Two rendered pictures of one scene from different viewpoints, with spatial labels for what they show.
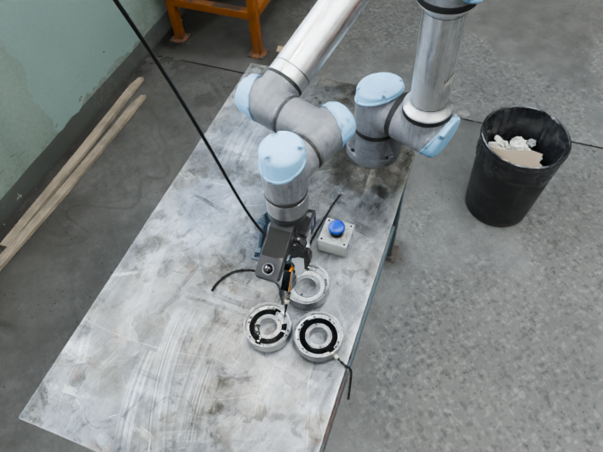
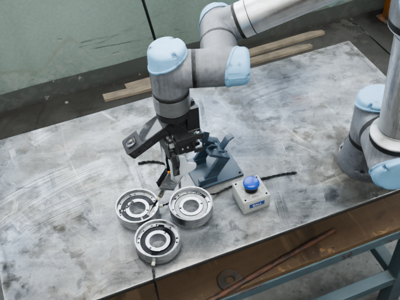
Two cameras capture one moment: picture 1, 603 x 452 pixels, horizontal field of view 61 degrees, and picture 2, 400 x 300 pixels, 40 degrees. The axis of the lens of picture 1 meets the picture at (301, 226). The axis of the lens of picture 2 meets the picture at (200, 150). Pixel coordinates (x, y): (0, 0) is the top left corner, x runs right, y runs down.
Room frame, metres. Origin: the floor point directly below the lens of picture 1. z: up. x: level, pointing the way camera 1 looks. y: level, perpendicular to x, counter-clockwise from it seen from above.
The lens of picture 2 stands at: (0.01, -0.65, 1.89)
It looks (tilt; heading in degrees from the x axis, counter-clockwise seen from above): 46 degrees down; 48
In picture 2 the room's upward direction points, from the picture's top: 4 degrees counter-clockwise
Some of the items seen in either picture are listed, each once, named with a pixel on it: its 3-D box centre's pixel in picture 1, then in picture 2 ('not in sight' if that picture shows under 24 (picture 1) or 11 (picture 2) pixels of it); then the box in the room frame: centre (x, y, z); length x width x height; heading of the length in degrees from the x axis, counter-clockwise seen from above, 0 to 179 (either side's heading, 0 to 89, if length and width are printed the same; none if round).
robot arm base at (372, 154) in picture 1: (374, 135); (369, 147); (0.99, -0.22, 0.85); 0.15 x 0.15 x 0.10
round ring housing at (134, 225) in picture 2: (268, 327); (137, 210); (0.46, 0.09, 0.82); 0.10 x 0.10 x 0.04
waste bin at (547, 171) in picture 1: (509, 171); not in sight; (1.36, -0.88, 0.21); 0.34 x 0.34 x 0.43
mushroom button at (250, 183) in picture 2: (336, 230); (250, 187); (0.68, -0.08, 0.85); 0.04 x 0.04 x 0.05
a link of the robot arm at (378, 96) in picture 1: (380, 103); (378, 115); (0.99, -0.22, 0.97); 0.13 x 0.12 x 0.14; 46
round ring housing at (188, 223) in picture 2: (307, 287); (191, 208); (0.55, 0.00, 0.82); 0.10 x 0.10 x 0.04
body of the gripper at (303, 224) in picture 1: (291, 222); (178, 128); (0.56, 0.02, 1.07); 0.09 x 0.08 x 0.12; 158
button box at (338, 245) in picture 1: (336, 235); (253, 193); (0.69, -0.09, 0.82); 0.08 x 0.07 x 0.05; 157
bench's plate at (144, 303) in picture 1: (266, 230); (216, 156); (0.74, 0.09, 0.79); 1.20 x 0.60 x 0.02; 157
